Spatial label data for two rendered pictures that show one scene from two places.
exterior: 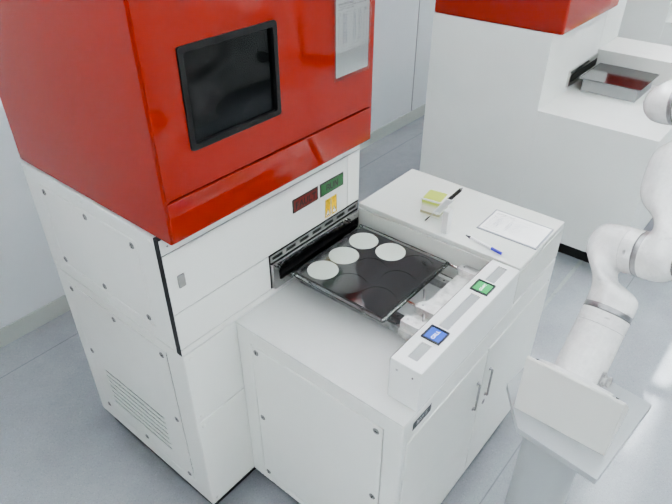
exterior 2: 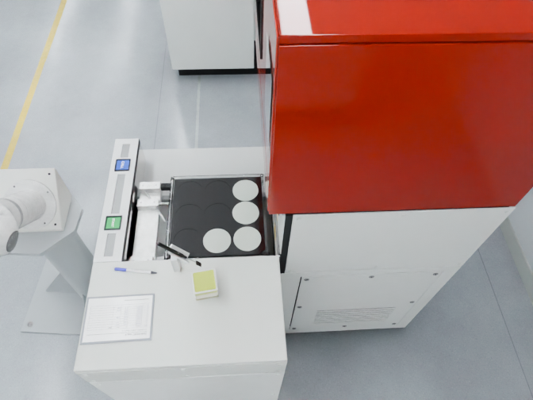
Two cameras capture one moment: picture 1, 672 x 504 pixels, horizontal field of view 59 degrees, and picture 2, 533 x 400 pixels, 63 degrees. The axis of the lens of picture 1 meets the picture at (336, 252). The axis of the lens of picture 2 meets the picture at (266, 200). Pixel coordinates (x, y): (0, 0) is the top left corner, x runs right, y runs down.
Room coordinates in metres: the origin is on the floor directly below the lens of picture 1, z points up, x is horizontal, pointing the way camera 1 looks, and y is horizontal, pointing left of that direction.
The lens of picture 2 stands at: (2.27, -0.59, 2.29)
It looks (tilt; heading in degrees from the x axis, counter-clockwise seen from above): 56 degrees down; 135
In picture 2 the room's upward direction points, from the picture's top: 3 degrees clockwise
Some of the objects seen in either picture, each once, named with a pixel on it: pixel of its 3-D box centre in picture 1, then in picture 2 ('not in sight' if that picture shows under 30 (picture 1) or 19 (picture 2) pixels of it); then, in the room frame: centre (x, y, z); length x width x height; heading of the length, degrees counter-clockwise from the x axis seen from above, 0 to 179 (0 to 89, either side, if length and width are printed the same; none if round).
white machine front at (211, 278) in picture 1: (276, 237); (274, 152); (1.53, 0.19, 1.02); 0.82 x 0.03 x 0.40; 140
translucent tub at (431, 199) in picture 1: (434, 204); (205, 285); (1.77, -0.34, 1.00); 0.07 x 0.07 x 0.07; 59
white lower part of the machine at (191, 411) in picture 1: (223, 334); (337, 230); (1.75, 0.45, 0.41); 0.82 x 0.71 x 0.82; 140
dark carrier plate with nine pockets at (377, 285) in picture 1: (370, 267); (217, 214); (1.54, -0.11, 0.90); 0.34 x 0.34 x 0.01; 50
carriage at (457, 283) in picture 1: (442, 306); (147, 225); (1.38, -0.33, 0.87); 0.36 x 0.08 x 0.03; 140
